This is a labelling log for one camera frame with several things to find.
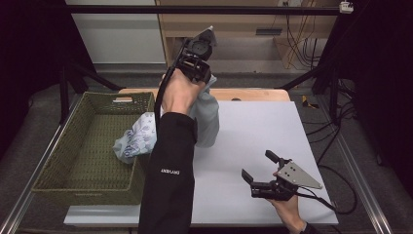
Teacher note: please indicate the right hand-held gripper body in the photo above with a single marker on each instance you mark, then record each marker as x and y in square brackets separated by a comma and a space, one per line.
[292, 177]

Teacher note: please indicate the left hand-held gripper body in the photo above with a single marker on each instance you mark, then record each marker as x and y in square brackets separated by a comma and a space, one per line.
[198, 48]

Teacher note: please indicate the light blue printed garment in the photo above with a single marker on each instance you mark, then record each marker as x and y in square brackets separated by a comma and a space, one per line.
[207, 120]

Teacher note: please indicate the green woven basket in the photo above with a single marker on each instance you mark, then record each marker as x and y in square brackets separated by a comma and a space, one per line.
[87, 156]

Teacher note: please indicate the person's left hand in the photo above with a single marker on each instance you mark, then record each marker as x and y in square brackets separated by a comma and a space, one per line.
[178, 94]

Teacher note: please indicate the person's right hand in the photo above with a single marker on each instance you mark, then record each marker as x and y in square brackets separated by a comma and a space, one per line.
[287, 208]

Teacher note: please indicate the wooden cabinet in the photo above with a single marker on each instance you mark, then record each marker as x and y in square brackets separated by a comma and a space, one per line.
[233, 26]

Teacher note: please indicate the yellow black tape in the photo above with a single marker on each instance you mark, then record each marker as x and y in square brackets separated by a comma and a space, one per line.
[308, 102]

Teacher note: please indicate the white basket label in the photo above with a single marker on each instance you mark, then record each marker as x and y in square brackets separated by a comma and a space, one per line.
[122, 99]

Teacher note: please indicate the white panel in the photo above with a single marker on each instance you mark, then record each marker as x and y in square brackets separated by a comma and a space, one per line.
[117, 35]

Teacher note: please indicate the black stand legs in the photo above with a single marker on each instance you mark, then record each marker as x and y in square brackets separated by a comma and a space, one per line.
[78, 78]
[324, 81]

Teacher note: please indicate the black curtain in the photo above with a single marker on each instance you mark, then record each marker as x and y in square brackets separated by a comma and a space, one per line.
[29, 65]
[383, 81]

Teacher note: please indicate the small white device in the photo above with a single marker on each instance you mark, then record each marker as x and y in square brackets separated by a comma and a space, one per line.
[346, 7]

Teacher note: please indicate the black frame bar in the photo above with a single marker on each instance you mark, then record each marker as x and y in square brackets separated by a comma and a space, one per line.
[201, 9]

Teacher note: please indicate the aluminium rail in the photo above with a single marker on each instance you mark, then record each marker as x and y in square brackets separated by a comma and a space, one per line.
[354, 162]
[35, 169]

